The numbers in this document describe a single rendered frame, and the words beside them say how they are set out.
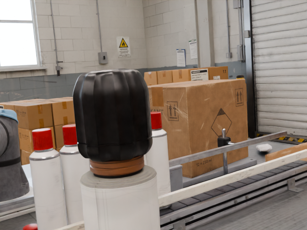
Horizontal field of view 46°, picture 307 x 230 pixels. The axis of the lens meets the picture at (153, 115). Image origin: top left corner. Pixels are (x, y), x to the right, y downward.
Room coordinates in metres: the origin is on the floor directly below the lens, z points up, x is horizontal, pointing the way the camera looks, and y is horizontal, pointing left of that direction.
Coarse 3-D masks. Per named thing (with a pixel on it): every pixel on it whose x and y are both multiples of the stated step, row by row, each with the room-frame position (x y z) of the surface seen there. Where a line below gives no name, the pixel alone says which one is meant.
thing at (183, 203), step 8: (280, 168) 0.97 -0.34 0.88; (288, 168) 0.97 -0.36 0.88; (256, 176) 0.92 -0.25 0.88; (264, 176) 0.92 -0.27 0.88; (232, 184) 0.87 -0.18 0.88; (240, 184) 0.86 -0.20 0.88; (248, 184) 0.87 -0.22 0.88; (208, 192) 0.83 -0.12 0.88; (216, 192) 0.82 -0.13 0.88; (224, 192) 0.82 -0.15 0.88; (184, 200) 0.78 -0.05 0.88; (192, 200) 0.78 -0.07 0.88; (200, 200) 0.78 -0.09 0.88; (168, 208) 0.75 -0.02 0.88; (176, 208) 0.74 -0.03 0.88
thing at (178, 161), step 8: (264, 136) 1.02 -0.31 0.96; (272, 136) 1.04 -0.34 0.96; (280, 136) 1.06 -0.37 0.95; (232, 144) 0.95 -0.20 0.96; (240, 144) 0.96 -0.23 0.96; (248, 144) 0.98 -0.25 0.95; (200, 152) 0.89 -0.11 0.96; (208, 152) 0.89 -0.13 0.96; (216, 152) 0.91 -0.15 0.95; (176, 160) 0.83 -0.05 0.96; (184, 160) 0.85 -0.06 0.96; (192, 160) 0.86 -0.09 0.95; (16, 200) 0.63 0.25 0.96; (24, 200) 0.63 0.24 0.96; (32, 200) 0.64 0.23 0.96; (0, 208) 0.61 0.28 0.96; (8, 208) 0.62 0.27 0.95; (16, 208) 0.63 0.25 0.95
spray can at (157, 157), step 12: (156, 120) 0.75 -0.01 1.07; (156, 132) 0.74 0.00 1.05; (156, 144) 0.74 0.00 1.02; (156, 156) 0.74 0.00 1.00; (168, 156) 0.76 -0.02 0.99; (156, 168) 0.74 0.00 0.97; (168, 168) 0.75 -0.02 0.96; (168, 180) 0.75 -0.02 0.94; (168, 192) 0.75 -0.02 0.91; (168, 204) 0.75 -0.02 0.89
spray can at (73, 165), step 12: (72, 132) 0.64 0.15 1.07; (72, 144) 0.64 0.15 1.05; (60, 156) 0.65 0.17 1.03; (72, 156) 0.63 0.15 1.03; (72, 168) 0.63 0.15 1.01; (84, 168) 0.64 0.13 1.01; (72, 180) 0.63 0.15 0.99; (72, 192) 0.63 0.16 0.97; (72, 204) 0.64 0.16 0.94; (72, 216) 0.64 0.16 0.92
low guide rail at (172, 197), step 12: (288, 156) 0.96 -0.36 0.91; (300, 156) 0.99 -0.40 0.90; (252, 168) 0.88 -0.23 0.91; (264, 168) 0.90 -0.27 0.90; (216, 180) 0.81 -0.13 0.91; (228, 180) 0.83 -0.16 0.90; (180, 192) 0.75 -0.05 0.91; (192, 192) 0.77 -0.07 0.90; (60, 228) 0.60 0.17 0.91; (72, 228) 0.61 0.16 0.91; (84, 228) 0.62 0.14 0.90
